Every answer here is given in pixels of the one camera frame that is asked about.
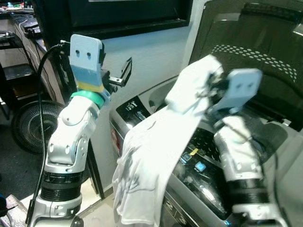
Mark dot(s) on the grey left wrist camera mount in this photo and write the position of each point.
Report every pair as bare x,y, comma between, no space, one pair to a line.
86,56

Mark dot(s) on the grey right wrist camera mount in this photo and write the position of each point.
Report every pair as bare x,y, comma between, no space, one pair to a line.
241,87

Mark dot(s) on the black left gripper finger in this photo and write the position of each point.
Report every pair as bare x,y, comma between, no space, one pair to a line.
126,73

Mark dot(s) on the white garment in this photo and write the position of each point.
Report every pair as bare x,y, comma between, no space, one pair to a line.
151,156

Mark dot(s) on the long dark kitchen counter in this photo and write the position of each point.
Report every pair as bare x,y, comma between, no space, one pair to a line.
28,33

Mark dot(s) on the smoky transparent washer lid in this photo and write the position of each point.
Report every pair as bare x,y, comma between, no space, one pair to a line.
265,38

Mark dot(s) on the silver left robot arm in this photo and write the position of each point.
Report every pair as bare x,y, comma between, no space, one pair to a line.
71,137

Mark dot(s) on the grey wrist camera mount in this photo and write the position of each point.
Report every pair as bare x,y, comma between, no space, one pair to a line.
86,56
241,87

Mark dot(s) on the silver top-load washing machine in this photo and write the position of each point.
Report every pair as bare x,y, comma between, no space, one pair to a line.
194,179

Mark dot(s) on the black framed window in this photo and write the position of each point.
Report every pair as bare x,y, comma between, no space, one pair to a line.
118,14

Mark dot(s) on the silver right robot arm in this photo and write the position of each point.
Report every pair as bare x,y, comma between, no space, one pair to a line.
236,156

